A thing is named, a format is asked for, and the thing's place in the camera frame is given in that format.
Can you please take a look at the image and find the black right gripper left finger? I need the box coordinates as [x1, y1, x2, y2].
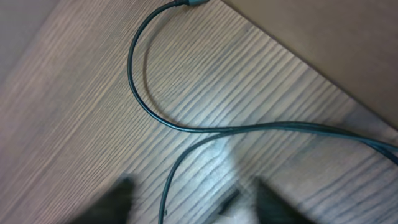
[70, 176, 136, 224]

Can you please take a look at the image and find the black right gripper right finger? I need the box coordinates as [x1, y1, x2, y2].
[255, 178, 314, 224]

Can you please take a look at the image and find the thin black micro USB cable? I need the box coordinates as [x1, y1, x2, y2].
[126, 0, 398, 224]

